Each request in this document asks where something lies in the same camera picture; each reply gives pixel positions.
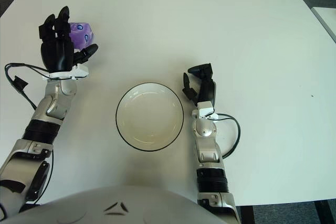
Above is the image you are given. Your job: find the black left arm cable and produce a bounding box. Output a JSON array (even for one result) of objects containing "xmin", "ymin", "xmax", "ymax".
[{"xmin": 4, "ymin": 62, "xmax": 77, "ymax": 111}]

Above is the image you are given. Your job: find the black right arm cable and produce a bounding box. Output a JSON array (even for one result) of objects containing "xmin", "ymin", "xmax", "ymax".
[{"xmin": 209, "ymin": 113, "xmax": 242, "ymax": 159}]

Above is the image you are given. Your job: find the white plate with black rim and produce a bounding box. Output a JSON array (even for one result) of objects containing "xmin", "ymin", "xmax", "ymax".
[{"xmin": 115, "ymin": 82, "xmax": 184, "ymax": 152}]

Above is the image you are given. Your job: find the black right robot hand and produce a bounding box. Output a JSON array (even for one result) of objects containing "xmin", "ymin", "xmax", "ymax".
[{"xmin": 181, "ymin": 63, "xmax": 217, "ymax": 108}]

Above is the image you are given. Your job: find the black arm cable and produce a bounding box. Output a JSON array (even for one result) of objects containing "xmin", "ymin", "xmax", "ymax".
[
  {"xmin": 4, "ymin": 62, "xmax": 77, "ymax": 111},
  {"xmin": 209, "ymin": 113, "xmax": 242, "ymax": 159}
]

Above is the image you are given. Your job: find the black table leg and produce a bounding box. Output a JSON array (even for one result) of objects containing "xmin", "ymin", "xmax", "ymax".
[
  {"xmin": 314, "ymin": 200, "xmax": 333, "ymax": 224},
  {"xmin": 240, "ymin": 205, "xmax": 255, "ymax": 224}
]

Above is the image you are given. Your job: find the purple tissue paper pack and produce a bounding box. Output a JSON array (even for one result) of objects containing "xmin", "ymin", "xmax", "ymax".
[{"xmin": 68, "ymin": 21, "xmax": 95, "ymax": 53}]

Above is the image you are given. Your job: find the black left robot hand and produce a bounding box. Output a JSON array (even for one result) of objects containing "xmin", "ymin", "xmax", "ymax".
[{"xmin": 38, "ymin": 6, "xmax": 99, "ymax": 72}]

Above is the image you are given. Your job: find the white side table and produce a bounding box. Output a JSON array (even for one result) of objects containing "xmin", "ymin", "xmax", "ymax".
[{"xmin": 311, "ymin": 6, "xmax": 336, "ymax": 44}]

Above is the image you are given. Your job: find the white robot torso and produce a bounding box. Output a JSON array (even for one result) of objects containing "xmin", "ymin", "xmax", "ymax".
[{"xmin": 0, "ymin": 185, "xmax": 218, "ymax": 224}]

